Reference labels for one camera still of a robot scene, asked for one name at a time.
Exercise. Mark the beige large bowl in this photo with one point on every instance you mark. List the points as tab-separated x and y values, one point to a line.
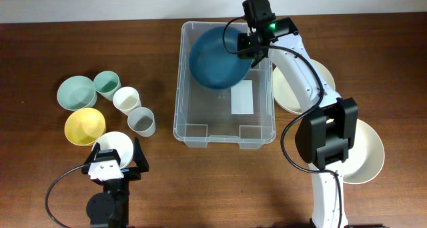
283	94

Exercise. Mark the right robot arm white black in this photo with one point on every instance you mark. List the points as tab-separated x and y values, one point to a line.
327	122

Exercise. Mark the cream white cup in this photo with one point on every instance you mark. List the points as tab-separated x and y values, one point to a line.
126	99

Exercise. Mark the grey cup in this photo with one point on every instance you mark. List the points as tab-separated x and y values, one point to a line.
142	121

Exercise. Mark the white label in container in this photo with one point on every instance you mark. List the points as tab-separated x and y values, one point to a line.
242	98

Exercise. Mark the dark blue large bowl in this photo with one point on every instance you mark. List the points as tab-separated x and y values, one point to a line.
212	62

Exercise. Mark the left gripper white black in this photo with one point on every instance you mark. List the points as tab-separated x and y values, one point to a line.
134	172

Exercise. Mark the mint green cup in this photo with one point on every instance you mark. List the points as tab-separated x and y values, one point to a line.
107	83

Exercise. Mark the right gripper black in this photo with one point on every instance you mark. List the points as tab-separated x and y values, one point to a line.
242	38

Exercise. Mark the yellow small bowl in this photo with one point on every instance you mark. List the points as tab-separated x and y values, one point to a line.
84	126

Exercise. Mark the clear plastic storage container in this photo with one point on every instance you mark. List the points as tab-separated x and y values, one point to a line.
203	116

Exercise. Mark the mint green small bowl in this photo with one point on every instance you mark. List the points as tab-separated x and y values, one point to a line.
76	92

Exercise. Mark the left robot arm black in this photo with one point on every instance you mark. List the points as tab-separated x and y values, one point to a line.
110	208

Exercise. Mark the white small bowl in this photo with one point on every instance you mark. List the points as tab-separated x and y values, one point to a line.
120	142

